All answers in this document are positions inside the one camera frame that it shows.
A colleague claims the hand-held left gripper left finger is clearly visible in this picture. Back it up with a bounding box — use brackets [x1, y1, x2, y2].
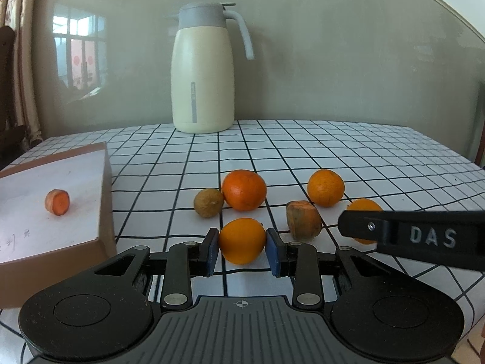
[93, 228, 220, 310]

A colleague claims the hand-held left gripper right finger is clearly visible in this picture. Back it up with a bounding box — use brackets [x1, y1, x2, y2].
[265, 228, 392, 309]

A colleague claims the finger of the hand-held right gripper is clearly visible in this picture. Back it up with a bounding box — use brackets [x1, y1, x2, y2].
[337, 209, 384, 244]

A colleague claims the small orange tangerine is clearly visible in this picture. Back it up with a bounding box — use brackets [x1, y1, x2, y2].
[307, 169, 345, 208]
[219, 218, 267, 265]
[343, 198, 384, 245]

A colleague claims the brownish carrot chunk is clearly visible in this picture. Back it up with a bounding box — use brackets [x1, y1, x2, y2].
[286, 200, 323, 241]

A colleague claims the small round brown fruit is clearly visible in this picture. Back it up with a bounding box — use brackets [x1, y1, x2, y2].
[193, 187, 225, 218]

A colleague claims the large dark orange tangerine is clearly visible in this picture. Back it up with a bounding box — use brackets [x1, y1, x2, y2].
[221, 169, 268, 212]

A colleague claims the bright orange carrot chunk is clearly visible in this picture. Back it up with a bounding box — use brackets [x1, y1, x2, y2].
[45, 189, 71, 216]

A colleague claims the shallow brown cardboard box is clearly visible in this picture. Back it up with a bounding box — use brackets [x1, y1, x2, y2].
[0, 141, 117, 309]

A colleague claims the white black checked tablecloth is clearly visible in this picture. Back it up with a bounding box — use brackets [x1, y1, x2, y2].
[0, 119, 485, 361]

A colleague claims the cream thermos jug grey lid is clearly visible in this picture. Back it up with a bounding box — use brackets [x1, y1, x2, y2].
[169, 2, 255, 134]

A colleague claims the beige patterned curtain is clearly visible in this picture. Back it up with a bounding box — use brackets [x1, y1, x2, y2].
[0, 0, 43, 145]

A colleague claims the dark wooden sofa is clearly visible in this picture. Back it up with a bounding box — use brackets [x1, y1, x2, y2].
[0, 26, 27, 167]

